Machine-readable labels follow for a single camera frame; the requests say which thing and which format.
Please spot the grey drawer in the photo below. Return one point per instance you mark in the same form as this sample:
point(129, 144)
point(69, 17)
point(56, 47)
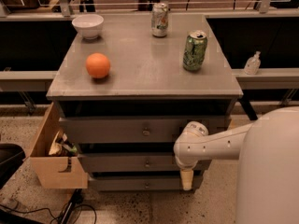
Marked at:
point(139, 130)
point(134, 183)
point(128, 162)

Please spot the snack bags in box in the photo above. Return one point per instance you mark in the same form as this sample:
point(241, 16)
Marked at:
point(61, 147)

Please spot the grey metal railing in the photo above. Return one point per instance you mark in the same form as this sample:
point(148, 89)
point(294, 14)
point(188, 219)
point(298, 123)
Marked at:
point(283, 77)

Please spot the grey drawer cabinet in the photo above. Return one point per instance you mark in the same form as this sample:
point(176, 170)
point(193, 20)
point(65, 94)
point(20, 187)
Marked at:
point(146, 79)

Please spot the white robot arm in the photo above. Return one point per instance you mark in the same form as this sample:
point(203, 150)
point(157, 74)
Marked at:
point(267, 151)

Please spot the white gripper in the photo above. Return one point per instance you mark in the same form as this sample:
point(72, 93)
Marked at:
point(186, 163)

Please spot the grey bottom drawer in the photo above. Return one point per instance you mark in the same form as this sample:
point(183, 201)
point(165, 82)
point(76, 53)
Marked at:
point(134, 183)

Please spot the green soda can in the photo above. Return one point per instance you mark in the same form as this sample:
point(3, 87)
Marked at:
point(195, 50)

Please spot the black chair edge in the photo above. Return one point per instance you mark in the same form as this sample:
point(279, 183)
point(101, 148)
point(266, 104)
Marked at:
point(11, 158)

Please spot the clear sanitizer bottle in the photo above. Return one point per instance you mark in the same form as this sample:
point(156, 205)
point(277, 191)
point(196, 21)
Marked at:
point(253, 63)

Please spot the grey top drawer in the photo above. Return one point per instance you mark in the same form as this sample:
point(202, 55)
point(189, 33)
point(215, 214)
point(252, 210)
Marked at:
point(139, 130)

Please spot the white bowl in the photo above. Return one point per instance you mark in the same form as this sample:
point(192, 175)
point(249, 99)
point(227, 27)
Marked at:
point(89, 26)

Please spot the wooden side box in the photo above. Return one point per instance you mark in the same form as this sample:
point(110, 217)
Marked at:
point(54, 172)

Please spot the white soda can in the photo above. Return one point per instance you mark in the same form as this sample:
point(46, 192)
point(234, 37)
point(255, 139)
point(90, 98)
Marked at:
point(159, 19)

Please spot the orange fruit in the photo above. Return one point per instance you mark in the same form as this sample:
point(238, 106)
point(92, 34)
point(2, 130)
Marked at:
point(97, 65)

